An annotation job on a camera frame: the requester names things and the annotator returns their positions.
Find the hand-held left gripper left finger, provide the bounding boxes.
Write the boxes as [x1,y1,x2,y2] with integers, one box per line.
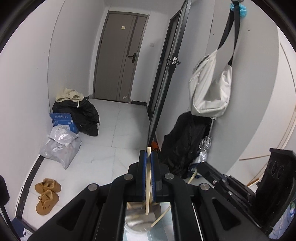
[28,149,148,241]

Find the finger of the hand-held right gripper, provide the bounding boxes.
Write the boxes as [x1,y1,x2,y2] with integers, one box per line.
[196,162,229,186]

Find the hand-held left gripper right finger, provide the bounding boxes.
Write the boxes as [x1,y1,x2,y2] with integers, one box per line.
[150,152,271,241]

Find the pale bamboo chopstick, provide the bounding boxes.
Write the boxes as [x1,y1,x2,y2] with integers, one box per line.
[145,146,153,215]
[151,206,172,227]
[188,170,198,185]

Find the white translucent utensil holder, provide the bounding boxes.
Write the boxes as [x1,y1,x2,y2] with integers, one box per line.
[124,201,162,234]

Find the white shoulder bag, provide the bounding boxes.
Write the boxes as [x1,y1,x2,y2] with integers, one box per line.
[188,0,245,120]

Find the silver folding umbrella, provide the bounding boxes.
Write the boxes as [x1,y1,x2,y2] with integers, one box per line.
[190,117,214,179]

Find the black framed glass door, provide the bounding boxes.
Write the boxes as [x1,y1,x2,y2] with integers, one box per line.
[147,0,192,151]

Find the grey plastic mailing bag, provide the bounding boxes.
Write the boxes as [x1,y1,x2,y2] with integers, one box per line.
[39,137,82,169]

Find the silver plastic mailing bag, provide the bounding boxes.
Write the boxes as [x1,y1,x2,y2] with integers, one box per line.
[49,125,79,146]

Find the brown suede shoe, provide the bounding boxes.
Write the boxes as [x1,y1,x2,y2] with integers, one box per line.
[35,189,60,216]
[35,178,62,193]

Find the blue cardboard box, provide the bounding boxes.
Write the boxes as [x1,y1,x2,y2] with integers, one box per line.
[49,112,79,133]

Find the cream garment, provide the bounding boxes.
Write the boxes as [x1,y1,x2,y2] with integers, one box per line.
[55,88,84,103]

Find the grey-brown door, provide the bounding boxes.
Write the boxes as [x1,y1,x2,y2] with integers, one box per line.
[92,10,148,103]

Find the white plastic bag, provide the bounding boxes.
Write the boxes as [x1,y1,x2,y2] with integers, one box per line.
[20,228,33,241]

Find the dark blue box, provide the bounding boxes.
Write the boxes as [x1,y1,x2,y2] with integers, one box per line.
[10,218,26,235]

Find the black fuzzy object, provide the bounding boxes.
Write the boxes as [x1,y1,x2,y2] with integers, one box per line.
[0,175,11,205]

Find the blue fluffy pendant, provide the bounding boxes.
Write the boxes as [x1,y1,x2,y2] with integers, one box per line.
[230,0,247,16]

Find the black glass door handle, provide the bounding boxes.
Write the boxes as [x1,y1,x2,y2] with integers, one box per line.
[167,54,181,66]

